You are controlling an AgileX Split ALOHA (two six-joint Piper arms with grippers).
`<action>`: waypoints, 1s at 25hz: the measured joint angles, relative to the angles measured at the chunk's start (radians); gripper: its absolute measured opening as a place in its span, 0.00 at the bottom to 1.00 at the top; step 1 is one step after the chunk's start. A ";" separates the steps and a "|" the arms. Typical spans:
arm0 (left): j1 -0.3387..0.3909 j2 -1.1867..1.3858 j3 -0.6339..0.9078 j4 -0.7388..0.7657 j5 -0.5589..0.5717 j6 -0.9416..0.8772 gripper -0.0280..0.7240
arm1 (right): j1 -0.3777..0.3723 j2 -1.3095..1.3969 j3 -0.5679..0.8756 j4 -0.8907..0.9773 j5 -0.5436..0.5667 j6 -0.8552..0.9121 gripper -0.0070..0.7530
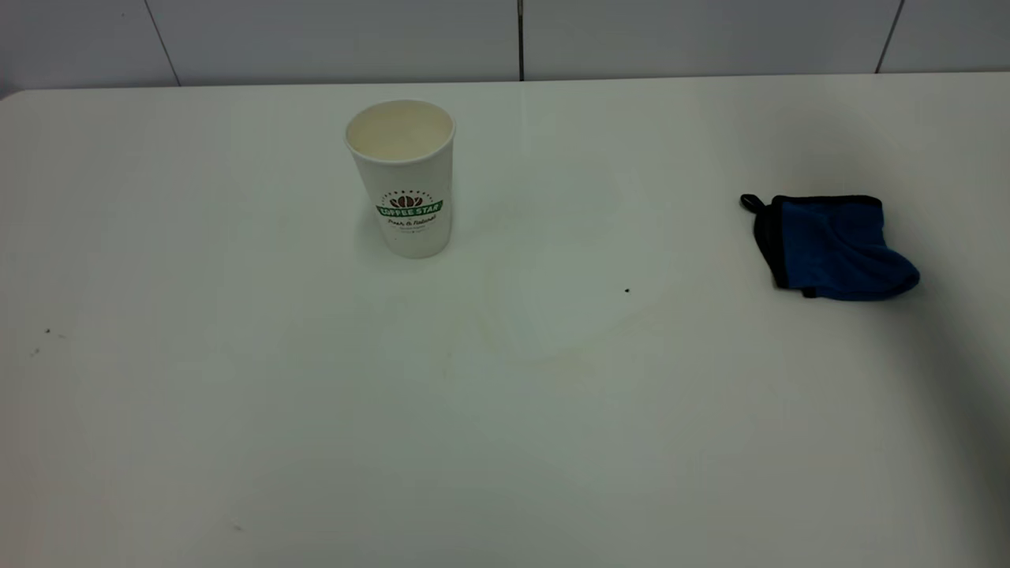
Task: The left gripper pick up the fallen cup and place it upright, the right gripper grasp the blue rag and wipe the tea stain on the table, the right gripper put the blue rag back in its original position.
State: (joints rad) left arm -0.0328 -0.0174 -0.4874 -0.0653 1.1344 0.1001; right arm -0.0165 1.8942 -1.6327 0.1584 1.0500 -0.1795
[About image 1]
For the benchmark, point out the white paper coffee cup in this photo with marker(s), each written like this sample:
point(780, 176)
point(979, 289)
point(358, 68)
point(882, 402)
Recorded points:
point(409, 181)

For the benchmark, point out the blue cloth with black trim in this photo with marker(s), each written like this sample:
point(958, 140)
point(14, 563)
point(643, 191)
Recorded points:
point(840, 248)

